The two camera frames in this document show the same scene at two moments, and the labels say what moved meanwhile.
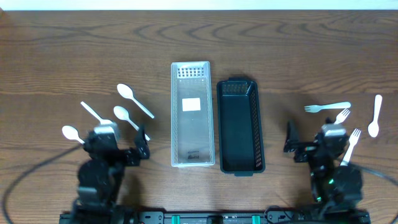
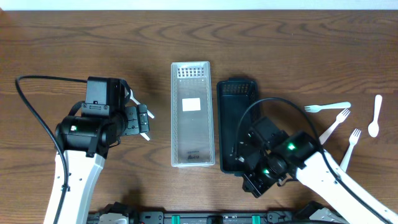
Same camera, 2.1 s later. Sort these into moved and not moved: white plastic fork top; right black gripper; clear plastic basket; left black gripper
Moved: left black gripper; right black gripper
Not moved: clear plastic basket; white plastic fork top
